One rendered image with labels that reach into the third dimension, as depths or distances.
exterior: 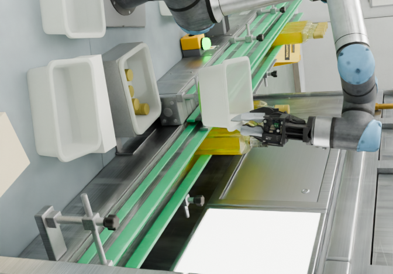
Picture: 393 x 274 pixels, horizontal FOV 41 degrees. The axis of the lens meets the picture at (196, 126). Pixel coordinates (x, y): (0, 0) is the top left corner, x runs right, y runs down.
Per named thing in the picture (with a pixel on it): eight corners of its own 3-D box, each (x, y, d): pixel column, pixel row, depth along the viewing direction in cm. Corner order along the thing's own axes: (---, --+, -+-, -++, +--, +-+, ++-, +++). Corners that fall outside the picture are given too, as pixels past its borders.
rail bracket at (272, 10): (256, 16, 246) (284, 13, 241) (254, 0, 244) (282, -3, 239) (258, 14, 250) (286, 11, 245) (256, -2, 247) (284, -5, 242)
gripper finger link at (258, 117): (226, 112, 132) (262, 116, 128) (233, 108, 137) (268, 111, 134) (225, 124, 132) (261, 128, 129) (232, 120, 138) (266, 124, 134)
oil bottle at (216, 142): (183, 155, 162) (250, 155, 154) (179, 139, 160) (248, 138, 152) (189, 147, 167) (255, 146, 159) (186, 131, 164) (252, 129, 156)
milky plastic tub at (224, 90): (189, 63, 127) (224, 60, 123) (219, 57, 147) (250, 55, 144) (196, 134, 129) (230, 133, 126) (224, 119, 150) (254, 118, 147)
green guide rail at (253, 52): (186, 122, 164) (211, 121, 161) (186, 119, 163) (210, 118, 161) (288, -1, 312) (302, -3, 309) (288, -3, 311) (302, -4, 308)
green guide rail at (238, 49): (182, 100, 161) (207, 99, 158) (182, 97, 161) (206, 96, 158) (287, -14, 309) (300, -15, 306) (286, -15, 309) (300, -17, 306)
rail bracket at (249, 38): (228, 45, 207) (262, 42, 203) (226, 26, 205) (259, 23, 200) (231, 42, 211) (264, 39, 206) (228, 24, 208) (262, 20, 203)
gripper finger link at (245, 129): (225, 126, 132) (261, 129, 129) (232, 121, 138) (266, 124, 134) (225, 138, 133) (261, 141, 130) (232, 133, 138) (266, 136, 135)
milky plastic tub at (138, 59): (110, 138, 147) (138, 138, 144) (90, 61, 138) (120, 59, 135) (137, 113, 161) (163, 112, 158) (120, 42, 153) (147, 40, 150)
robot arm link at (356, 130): (382, 126, 128) (378, 159, 125) (335, 122, 131) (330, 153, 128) (382, 111, 121) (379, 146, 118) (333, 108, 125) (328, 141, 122)
